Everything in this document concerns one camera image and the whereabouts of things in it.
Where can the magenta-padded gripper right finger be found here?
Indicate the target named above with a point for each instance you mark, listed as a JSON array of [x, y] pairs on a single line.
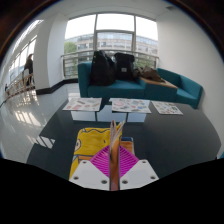
[[138, 173]]

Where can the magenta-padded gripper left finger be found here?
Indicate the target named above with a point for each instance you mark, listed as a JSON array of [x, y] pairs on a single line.
[[88, 173]]

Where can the orange pink yellow cartoon towel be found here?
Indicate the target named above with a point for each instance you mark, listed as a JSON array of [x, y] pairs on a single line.
[[90, 140]]

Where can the printed sticker sheet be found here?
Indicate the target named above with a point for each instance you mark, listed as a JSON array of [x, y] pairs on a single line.
[[166, 108], [83, 104], [130, 105]]

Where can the teal armchair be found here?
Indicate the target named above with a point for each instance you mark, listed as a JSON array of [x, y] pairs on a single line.
[[221, 155]]

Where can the teal sofa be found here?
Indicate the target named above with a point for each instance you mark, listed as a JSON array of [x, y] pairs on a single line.
[[116, 90]]

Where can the wooden sofa table panel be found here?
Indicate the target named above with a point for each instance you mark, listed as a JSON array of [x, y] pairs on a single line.
[[161, 84]]

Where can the brown bag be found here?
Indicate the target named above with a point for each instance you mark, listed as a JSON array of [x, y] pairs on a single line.
[[150, 73]]

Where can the large black backpack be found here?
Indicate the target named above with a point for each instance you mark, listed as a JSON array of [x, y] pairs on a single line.
[[102, 70]]

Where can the black backpack with light patch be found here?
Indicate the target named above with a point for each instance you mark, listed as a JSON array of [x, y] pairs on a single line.
[[124, 66]]

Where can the row of wooden stools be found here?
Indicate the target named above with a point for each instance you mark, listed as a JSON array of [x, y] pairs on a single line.
[[18, 86]]

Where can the metal window railing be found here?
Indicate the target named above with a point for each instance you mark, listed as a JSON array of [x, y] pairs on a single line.
[[75, 54]]

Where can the person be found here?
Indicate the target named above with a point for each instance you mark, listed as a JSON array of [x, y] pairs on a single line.
[[29, 66]]

